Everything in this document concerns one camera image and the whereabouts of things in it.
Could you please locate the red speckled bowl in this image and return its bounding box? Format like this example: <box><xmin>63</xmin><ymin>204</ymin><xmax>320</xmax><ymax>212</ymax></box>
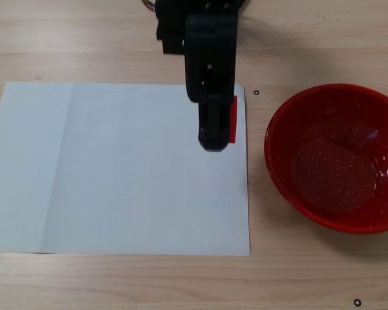
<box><xmin>264</xmin><ymin>83</ymin><xmax>388</xmax><ymax>235</ymax></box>

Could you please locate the white paper sheet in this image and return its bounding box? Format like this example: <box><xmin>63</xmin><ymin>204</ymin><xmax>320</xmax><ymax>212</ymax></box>
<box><xmin>0</xmin><ymin>82</ymin><xmax>252</xmax><ymax>258</ymax></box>

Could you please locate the red cube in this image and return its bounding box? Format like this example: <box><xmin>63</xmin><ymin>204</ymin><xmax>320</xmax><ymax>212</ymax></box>
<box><xmin>228</xmin><ymin>95</ymin><xmax>239</xmax><ymax>144</ymax></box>

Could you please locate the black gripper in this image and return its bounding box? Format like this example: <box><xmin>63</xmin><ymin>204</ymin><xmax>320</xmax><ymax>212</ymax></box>
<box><xmin>155</xmin><ymin>14</ymin><xmax>239</xmax><ymax>152</ymax></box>

